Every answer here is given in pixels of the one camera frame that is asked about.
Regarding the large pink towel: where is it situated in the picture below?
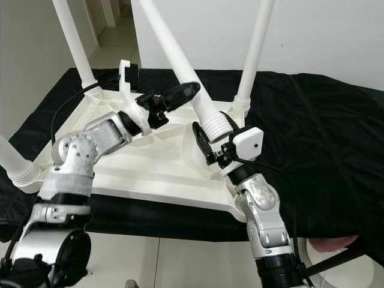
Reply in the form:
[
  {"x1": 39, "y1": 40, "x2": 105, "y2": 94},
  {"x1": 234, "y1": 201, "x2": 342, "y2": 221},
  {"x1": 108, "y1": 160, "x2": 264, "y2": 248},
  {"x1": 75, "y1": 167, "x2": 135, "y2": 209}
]
[{"x1": 306, "y1": 235, "x2": 361, "y2": 253}]

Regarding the white standing fan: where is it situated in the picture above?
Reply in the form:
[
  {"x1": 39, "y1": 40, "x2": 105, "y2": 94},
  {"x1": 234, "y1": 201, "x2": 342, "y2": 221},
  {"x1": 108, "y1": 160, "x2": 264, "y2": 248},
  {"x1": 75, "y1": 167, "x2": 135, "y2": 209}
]
[{"x1": 305, "y1": 251, "x2": 340, "y2": 286}]

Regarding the black metal table leg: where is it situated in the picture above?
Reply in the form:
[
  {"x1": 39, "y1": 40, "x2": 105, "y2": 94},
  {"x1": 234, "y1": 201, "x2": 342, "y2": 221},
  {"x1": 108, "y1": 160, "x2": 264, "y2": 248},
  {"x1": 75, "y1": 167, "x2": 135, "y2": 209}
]
[{"x1": 303, "y1": 243, "x2": 367, "y2": 277}]

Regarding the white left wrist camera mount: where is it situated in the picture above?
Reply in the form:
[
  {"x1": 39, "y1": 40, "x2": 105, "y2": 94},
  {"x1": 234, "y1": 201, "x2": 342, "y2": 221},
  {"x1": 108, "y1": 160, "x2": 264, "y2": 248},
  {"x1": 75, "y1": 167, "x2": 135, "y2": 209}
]
[{"x1": 119, "y1": 60, "x2": 151, "y2": 130}]

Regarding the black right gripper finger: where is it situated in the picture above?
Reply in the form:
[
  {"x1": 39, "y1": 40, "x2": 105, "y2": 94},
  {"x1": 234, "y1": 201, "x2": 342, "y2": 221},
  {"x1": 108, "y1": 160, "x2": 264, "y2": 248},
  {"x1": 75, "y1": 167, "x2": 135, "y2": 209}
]
[
  {"x1": 222, "y1": 111, "x2": 244, "y2": 134},
  {"x1": 192, "y1": 121, "x2": 218, "y2": 164}
]

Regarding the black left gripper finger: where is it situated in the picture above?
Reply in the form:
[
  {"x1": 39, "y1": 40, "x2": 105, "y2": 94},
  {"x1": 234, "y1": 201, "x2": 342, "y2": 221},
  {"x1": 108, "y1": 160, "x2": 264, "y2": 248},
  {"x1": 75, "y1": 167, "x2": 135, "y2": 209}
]
[{"x1": 163, "y1": 82, "x2": 202, "y2": 111}]

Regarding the white plastic table leg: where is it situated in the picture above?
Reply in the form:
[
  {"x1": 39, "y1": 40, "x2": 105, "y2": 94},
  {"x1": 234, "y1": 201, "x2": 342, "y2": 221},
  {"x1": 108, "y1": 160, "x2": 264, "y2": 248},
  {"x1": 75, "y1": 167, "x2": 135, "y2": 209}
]
[
  {"x1": 233, "y1": 0, "x2": 275, "y2": 112},
  {"x1": 0, "y1": 135, "x2": 40, "y2": 187},
  {"x1": 52, "y1": 0, "x2": 98, "y2": 91},
  {"x1": 138, "y1": 0, "x2": 235, "y2": 143}
]

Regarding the white plastic table top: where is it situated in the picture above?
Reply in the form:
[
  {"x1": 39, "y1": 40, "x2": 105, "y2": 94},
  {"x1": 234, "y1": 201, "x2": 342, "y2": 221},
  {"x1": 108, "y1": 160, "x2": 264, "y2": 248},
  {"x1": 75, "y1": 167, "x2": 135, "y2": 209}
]
[{"x1": 12, "y1": 87, "x2": 256, "y2": 223}]

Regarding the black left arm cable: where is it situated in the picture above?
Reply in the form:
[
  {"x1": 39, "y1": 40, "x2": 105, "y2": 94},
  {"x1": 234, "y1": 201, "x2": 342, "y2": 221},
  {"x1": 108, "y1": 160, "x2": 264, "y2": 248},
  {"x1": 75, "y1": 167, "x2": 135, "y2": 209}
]
[{"x1": 49, "y1": 81, "x2": 121, "y2": 151}]

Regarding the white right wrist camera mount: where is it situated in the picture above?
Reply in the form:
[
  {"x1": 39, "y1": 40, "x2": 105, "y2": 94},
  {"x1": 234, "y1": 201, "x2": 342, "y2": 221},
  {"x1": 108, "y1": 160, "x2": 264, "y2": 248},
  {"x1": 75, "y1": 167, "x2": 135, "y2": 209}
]
[{"x1": 219, "y1": 126, "x2": 265, "y2": 175}]

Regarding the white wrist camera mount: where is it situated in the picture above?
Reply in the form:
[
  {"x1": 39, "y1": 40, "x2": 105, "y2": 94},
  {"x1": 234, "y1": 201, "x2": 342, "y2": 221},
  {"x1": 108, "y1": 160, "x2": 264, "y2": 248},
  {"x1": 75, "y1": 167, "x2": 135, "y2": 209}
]
[
  {"x1": 219, "y1": 126, "x2": 265, "y2": 175},
  {"x1": 119, "y1": 60, "x2": 151, "y2": 130}
]

